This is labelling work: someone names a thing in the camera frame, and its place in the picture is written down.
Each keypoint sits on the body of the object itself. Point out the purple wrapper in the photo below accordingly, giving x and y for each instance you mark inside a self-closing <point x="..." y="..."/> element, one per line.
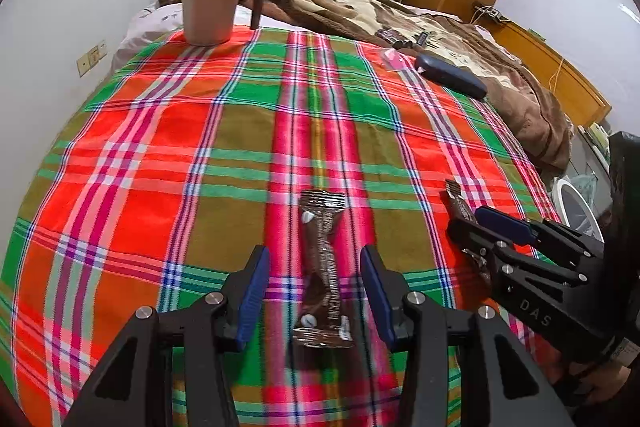
<point x="392" y="38"/>

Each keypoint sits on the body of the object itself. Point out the brown printed blanket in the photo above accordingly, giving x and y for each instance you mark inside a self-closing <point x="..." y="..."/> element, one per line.
<point x="505" y="72"/>

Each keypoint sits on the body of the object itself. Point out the brown snack wrapper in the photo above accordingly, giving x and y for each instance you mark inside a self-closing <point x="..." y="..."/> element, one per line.
<point x="322" y="267"/>
<point x="457" y="207"/>

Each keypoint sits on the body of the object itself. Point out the small green box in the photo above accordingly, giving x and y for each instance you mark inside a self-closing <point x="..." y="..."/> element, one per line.
<point x="422" y="39"/>

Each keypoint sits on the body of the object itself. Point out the person's right hand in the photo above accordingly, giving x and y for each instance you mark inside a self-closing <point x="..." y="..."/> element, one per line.
<point x="597" y="384"/>

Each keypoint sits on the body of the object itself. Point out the wooden bed headboard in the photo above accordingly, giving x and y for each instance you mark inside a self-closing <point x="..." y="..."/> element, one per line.
<point x="555" y="67"/>

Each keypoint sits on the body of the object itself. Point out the white power strip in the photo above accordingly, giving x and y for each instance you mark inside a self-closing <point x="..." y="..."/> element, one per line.
<point x="487" y="12"/>

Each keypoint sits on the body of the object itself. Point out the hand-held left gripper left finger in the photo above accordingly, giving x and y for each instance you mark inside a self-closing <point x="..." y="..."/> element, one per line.
<point x="252" y="297"/>

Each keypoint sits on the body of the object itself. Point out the wall socket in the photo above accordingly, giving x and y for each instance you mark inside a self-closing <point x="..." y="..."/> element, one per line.
<point x="91" y="58"/>

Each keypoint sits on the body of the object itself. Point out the plaid tablecloth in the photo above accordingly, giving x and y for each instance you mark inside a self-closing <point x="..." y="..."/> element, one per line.
<point x="175" y="157"/>

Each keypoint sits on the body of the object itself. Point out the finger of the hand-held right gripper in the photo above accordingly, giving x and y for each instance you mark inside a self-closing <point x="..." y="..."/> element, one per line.
<point x="475" y="239"/>
<point x="505" y="222"/>

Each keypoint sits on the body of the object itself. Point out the row of medicine boxes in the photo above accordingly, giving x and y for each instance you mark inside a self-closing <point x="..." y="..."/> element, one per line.
<point x="600" y="136"/>

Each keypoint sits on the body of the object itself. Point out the white round trash bin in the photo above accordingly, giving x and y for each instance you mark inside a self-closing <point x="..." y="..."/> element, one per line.
<point x="575" y="207"/>

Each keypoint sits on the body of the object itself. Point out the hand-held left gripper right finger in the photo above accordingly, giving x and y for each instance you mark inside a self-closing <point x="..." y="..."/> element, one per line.
<point x="377" y="297"/>

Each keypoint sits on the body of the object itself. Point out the white bed sheet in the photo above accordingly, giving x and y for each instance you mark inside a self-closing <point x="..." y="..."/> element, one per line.
<point x="160" y="19"/>

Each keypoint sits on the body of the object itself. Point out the dark blue glasses case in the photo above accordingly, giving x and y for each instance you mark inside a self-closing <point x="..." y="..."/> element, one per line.
<point x="450" y="76"/>

